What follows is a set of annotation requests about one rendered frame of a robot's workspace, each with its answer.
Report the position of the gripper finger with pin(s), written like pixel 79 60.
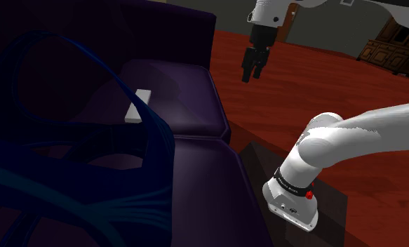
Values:
pixel 261 63
pixel 248 65

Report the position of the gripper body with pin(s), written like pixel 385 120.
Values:
pixel 263 36

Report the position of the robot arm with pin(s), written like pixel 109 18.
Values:
pixel 330 143

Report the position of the brown wooden door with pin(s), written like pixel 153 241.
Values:
pixel 288 27

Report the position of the dark purple sofa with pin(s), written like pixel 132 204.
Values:
pixel 194 102

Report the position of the white flat remote control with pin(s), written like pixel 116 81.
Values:
pixel 135 111

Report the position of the brown wooden cabinet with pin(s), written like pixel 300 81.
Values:
pixel 392 51

